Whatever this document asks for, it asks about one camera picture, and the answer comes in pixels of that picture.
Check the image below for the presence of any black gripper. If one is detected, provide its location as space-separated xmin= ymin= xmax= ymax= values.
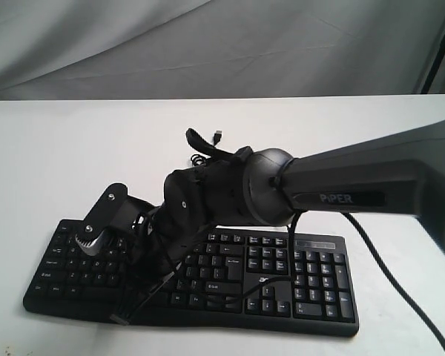
xmin=110 ymin=209 xmax=208 ymax=326

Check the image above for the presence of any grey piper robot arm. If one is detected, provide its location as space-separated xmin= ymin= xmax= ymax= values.
xmin=111 ymin=120 xmax=445 ymax=325

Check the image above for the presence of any black acer keyboard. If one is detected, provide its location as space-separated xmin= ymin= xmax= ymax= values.
xmin=23 ymin=220 xmax=359 ymax=337

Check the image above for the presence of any grey backdrop cloth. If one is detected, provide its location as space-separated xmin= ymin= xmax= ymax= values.
xmin=0 ymin=1 xmax=445 ymax=100

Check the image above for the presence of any black tripod stand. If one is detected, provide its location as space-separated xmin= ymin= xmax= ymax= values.
xmin=420 ymin=30 xmax=445 ymax=94

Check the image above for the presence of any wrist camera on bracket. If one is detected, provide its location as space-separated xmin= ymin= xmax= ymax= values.
xmin=75 ymin=182 xmax=155 ymax=257

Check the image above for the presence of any black USB cable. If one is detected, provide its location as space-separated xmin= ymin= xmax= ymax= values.
xmin=190 ymin=129 xmax=223 ymax=168

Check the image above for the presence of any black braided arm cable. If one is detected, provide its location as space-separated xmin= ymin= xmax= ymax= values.
xmin=184 ymin=128 xmax=445 ymax=356

